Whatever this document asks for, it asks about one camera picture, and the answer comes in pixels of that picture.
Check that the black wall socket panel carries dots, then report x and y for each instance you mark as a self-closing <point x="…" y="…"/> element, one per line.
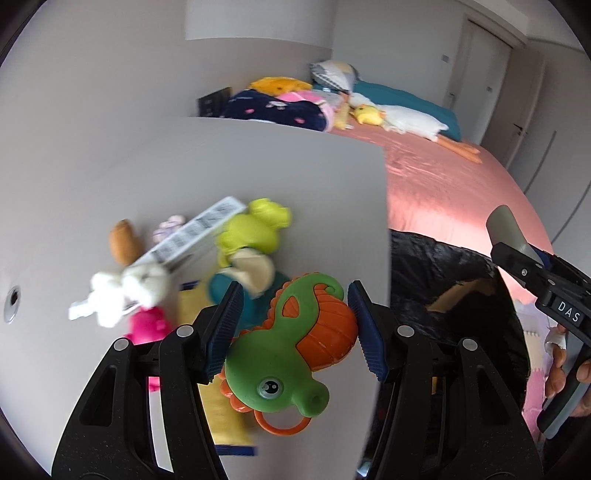
<point x="213" y="104"/>

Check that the white goose plush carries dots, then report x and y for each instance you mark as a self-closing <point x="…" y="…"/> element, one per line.
<point x="403" y="120"/>

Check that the grey checked pillow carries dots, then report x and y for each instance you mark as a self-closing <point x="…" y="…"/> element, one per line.
<point x="334" y="75"/>

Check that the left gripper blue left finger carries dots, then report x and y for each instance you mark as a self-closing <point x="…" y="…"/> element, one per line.
<point x="220" y="327"/>

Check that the pink bed sheet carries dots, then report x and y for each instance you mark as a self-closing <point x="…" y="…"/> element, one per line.
<point x="440" y="194"/>

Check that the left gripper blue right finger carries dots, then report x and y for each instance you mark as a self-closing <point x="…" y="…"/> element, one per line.
<point x="370" y="337"/>

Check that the yellow orange plush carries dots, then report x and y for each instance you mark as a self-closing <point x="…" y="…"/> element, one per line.
<point x="276" y="86"/>

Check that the pink folded blanket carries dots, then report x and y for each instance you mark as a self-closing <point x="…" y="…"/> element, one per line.
<point x="328" y="102"/>

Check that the white long carton box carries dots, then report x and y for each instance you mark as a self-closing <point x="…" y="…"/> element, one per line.
<point x="193" y="239"/>

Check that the silver desk cable grommet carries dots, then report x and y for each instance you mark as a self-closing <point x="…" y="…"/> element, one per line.
<point x="12" y="304"/>

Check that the black bin bag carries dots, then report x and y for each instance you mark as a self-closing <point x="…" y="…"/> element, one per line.
<point x="451" y="404"/>

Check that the white plush toy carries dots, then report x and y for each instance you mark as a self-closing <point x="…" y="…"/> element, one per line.
<point x="115" y="295"/>

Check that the green orange seahorse toy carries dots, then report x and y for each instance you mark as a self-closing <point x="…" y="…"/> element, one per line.
<point x="269" y="369"/>

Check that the yellow duck plush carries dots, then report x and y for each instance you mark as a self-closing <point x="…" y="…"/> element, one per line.
<point x="368" y="115"/>

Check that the yellow-green bear toy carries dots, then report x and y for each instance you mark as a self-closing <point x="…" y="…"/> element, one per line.
<point x="258" y="228"/>

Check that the white door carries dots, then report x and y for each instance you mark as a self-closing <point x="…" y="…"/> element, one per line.
<point x="477" y="78"/>

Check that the navy patterned blanket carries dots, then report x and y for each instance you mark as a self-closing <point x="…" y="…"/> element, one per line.
<point x="252" y="105"/>

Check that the magenta bear toy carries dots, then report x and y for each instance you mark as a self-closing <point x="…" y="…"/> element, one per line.
<point x="148" y="325"/>

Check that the person's right hand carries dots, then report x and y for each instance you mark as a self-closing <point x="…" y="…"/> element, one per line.
<point x="556" y="378"/>

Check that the pale purple knotted toy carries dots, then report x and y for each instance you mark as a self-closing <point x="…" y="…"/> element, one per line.
<point x="167" y="228"/>

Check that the grey plastic pipe piece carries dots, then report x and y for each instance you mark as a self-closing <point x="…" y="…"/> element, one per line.
<point x="503" y="228"/>

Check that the cardboard bin box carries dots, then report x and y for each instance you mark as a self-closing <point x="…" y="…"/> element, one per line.
<point x="452" y="297"/>

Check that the brown plush bear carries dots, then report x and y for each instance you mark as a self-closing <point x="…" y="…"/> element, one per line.
<point x="125" y="246"/>

